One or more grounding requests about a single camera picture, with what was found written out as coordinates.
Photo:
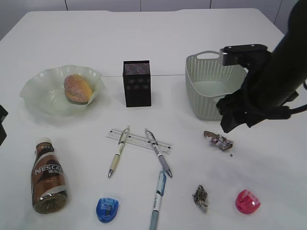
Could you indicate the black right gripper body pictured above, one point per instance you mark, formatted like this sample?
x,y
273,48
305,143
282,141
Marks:
x,y
261,100

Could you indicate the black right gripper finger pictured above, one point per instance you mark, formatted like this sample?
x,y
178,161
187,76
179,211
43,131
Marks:
x,y
232,120

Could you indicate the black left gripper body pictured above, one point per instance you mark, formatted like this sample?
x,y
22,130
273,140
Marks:
x,y
3,114

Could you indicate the orange bread loaf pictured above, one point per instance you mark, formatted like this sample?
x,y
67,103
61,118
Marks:
x,y
77,89

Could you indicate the pink pencil sharpener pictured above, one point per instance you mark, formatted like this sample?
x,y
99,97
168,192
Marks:
x,y
246,202

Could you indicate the Nescafe coffee bottle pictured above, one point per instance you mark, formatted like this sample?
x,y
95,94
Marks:
x,y
49,191

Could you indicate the blue pencil sharpener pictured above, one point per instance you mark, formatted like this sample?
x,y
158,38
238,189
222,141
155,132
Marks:
x,y
106,207

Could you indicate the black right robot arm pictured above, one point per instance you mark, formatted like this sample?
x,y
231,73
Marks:
x,y
272,78

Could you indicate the pale green plastic basket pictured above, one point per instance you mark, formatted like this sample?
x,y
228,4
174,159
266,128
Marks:
x,y
207,81

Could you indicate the pale green glass wavy plate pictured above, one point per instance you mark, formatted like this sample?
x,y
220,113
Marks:
x,y
45,91

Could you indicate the grey grip pen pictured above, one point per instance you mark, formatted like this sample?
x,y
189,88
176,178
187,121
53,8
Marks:
x,y
160,156

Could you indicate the black mesh pen holder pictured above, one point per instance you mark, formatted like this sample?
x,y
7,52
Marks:
x,y
137,83

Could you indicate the beige grip pen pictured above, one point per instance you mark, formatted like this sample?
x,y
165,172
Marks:
x,y
121,144

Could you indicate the light blue pen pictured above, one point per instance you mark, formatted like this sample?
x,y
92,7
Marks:
x,y
157,200

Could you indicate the clear plastic ruler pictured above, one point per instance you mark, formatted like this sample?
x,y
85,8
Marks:
x,y
140,141

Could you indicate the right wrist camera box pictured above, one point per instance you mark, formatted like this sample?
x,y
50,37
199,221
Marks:
x,y
243,54

